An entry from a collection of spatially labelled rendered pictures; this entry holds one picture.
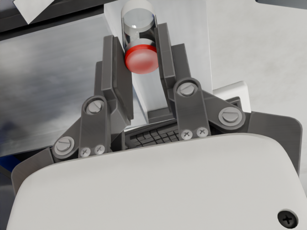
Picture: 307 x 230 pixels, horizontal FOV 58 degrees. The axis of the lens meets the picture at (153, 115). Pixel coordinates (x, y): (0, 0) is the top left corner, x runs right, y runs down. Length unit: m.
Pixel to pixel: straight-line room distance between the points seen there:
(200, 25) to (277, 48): 1.43
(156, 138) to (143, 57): 0.62
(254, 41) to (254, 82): 0.36
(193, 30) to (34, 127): 0.38
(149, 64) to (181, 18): 0.29
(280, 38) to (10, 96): 1.55
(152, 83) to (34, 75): 0.21
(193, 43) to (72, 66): 0.21
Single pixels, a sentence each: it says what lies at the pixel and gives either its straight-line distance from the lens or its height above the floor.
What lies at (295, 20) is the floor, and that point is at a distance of 1.79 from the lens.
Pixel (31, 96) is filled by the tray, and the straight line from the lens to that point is 0.56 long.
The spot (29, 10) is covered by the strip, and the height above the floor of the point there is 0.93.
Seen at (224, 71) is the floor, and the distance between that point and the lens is 1.85.
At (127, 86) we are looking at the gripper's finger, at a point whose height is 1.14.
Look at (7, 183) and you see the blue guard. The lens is 0.57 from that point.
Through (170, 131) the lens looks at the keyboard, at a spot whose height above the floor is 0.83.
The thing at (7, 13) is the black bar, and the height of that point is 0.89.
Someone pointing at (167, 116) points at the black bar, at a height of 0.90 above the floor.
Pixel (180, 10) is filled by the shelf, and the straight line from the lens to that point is 0.44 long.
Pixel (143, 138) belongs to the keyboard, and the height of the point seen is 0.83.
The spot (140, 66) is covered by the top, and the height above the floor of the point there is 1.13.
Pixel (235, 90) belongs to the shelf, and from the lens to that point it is 0.72.
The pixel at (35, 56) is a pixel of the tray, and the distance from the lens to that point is 0.49.
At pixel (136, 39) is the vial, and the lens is 0.16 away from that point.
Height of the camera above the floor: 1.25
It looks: 38 degrees down
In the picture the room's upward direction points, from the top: 172 degrees clockwise
